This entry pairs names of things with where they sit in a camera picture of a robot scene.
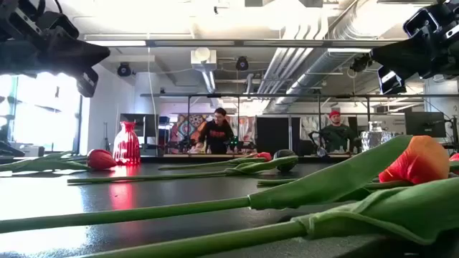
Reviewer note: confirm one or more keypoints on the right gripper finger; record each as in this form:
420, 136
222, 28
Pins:
405, 57
391, 82

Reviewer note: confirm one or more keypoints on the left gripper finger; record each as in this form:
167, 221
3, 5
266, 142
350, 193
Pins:
87, 82
79, 55

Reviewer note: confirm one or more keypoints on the orange tulip with green stem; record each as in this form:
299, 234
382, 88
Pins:
264, 156
417, 161

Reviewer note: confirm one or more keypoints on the green tulip stem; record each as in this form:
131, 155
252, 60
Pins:
394, 211

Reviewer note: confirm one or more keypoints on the clear textured glass vase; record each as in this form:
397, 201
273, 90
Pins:
373, 139

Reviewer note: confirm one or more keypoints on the red ribbed glass vase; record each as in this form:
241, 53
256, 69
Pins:
126, 147

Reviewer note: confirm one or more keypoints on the black computer monitor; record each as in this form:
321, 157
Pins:
425, 123

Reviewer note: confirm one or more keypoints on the person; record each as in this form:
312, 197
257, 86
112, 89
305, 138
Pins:
337, 136
217, 134

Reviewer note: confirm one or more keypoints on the grey box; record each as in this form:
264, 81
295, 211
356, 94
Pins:
32, 150

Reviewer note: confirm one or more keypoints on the colourful patchwork tapestry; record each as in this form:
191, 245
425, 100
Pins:
184, 127

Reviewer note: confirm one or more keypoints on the black partition panel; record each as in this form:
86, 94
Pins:
276, 134

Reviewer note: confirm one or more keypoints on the grey overhead rig beam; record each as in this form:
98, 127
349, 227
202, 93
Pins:
251, 43

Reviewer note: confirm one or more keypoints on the silver spiral air duct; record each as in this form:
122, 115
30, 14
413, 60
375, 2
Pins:
319, 70

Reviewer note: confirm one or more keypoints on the black metal station frame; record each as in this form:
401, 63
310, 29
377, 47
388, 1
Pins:
251, 95

